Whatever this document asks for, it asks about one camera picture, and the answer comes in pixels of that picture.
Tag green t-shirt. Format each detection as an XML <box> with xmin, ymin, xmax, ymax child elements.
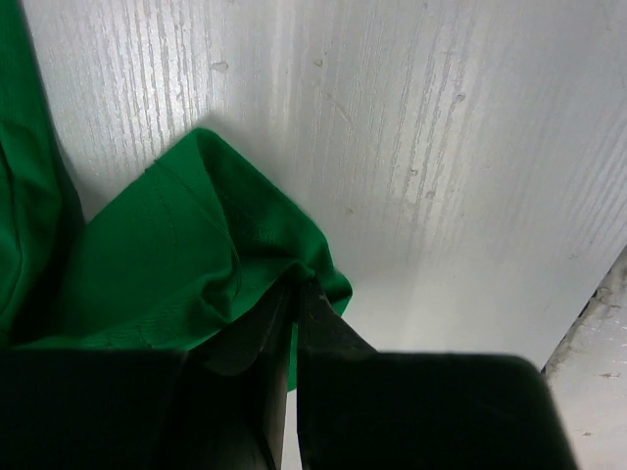
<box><xmin>0</xmin><ymin>0</ymin><xmax>355</xmax><ymax>393</ymax></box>

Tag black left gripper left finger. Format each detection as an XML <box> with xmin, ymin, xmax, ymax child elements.
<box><xmin>1</xmin><ymin>285</ymin><xmax>292</xmax><ymax>469</ymax></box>

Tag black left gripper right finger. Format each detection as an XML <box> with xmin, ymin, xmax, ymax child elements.
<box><xmin>297</xmin><ymin>282</ymin><xmax>577</xmax><ymax>469</ymax></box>

